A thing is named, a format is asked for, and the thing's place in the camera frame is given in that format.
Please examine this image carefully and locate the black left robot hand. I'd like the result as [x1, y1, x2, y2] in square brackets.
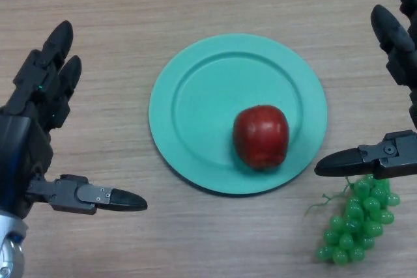
[0, 20, 149, 221]

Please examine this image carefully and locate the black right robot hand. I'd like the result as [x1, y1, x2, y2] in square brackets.
[314, 0, 417, 180]

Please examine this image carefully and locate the red apple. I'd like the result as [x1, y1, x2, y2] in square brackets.
[232, 104, 290, 171]

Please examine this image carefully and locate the green round plate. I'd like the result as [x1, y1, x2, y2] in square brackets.
[149, 33, 328, 197]

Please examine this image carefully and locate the green grape bunch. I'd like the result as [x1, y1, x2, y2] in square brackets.
[304, 173, 401, 265]

